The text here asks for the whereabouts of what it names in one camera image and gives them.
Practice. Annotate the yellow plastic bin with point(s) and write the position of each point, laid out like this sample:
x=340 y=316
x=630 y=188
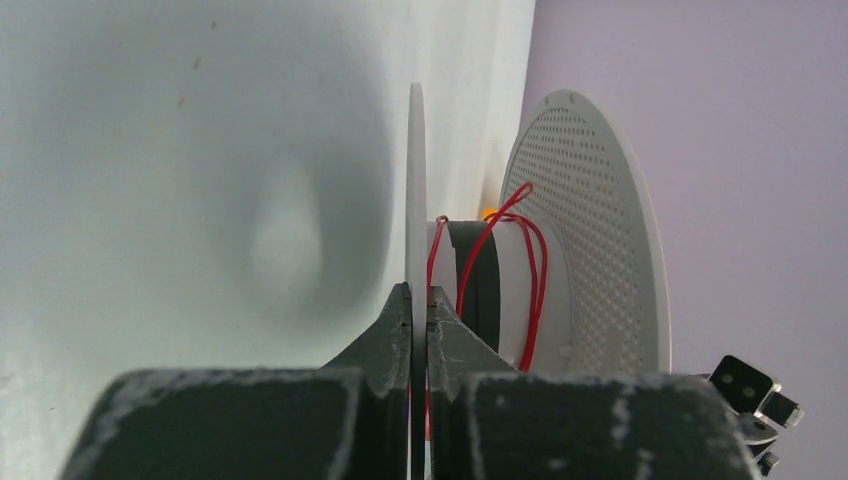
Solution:
x=488 y=213

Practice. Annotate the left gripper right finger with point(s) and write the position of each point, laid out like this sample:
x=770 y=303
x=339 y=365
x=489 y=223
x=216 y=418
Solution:
x=490 y=421

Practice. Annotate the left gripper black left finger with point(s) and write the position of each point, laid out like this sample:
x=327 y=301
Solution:
x=345 y=420

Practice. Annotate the white cable spool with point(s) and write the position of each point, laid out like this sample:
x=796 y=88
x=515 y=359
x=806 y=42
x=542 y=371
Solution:
x=568 y=276

